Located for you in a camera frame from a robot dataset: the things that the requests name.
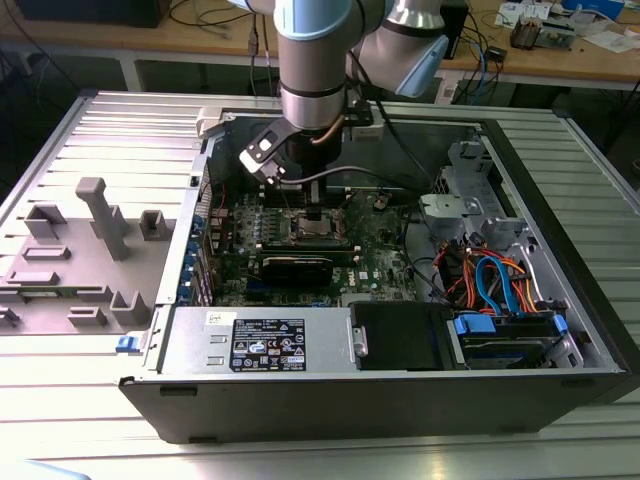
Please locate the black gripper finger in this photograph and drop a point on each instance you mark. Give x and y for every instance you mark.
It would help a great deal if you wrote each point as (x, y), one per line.
(307, 190)
(323, 190)

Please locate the silver CPU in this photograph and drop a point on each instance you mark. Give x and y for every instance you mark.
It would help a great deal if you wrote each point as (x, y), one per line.
(325, 229)

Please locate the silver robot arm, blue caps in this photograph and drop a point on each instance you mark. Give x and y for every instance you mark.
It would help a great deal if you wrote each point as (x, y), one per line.
(310, 60)

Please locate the black RAM slot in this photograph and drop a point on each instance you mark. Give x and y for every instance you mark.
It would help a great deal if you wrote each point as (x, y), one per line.
(345, 254)
(335, 201)
(335, 191)

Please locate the CPU socket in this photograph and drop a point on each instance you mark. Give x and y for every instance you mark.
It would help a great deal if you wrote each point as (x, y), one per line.
(295, 225)

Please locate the blue slot clip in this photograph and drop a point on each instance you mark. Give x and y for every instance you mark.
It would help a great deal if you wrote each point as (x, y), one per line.
(186, 294)
(191, 260)
(198, 223)
(189, 276)

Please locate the black drive bay cover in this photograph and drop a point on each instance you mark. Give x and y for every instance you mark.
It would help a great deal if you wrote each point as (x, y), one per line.
(400, 335)

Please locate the round coin battery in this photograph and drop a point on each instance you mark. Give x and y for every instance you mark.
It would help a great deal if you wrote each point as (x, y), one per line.
(381, 202)

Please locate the green motherboard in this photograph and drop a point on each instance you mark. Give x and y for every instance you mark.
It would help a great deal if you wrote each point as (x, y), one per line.
(380, 250)

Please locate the black graphics card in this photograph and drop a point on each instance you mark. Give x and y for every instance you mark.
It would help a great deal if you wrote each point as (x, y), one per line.
(295, 272)

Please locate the silver metal drive cage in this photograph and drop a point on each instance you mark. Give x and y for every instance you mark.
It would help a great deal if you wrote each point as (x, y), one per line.
(445, 215)

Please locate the small white label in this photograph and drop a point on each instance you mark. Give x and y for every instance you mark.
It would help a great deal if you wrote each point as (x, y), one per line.
(448, 91)

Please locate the black upright box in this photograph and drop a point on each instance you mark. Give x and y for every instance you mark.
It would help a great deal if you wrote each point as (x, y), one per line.
(457, 30)

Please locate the silver power supply with label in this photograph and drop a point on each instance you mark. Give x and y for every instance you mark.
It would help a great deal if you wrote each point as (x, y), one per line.
(190, 345)

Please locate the small black box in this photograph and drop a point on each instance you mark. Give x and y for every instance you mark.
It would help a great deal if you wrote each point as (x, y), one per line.
(497, 54)

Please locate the black open PC case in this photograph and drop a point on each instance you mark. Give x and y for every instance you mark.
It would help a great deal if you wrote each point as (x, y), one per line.
(350, 410)

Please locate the hard disk in blue carrier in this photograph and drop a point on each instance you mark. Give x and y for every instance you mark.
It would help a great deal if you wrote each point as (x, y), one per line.
(500, 345)

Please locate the brown heat sink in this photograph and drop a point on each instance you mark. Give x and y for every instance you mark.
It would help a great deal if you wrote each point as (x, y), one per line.
(525, 35)

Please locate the grey parts rack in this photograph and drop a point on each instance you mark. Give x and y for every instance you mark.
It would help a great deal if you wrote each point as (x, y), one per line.
(75, 270)

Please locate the white printed card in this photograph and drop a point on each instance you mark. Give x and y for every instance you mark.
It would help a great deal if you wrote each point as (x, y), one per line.
(520, 12)

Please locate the wooden desk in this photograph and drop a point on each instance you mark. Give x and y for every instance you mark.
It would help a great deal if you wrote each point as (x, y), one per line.
(550, 62)

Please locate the grey metal device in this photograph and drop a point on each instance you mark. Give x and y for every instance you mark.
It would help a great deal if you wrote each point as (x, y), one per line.
(555, 35)

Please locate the large black box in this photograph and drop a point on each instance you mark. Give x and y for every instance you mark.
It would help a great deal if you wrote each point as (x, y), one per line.
(90, 12)

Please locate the white paper sheet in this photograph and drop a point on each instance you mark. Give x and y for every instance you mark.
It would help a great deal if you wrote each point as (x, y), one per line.
(610, 40)

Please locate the blue box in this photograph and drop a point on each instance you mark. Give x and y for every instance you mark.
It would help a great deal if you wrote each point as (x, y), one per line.
(595, 6)

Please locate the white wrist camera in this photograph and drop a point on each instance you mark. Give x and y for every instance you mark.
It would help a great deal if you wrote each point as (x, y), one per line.
(262, 145)

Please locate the silver metal bracket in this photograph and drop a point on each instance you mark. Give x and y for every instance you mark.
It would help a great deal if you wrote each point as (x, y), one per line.
(360, 345)

